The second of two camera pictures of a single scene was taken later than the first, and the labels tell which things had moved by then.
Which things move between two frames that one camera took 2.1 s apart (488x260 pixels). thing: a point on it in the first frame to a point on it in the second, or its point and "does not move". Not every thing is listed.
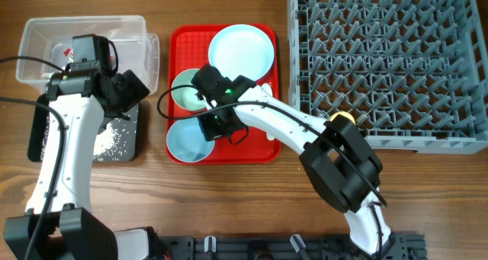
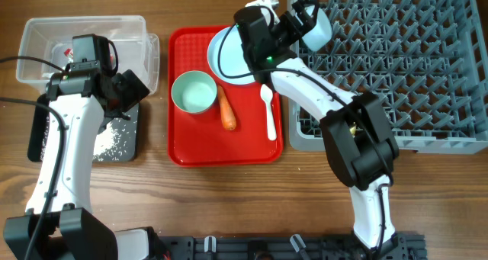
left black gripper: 127,91 does not move
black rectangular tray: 117,140 does not move
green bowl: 185,97 does not move
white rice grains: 114,142 does not move
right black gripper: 206,81 to 295,20
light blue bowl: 187,141 to 319,36
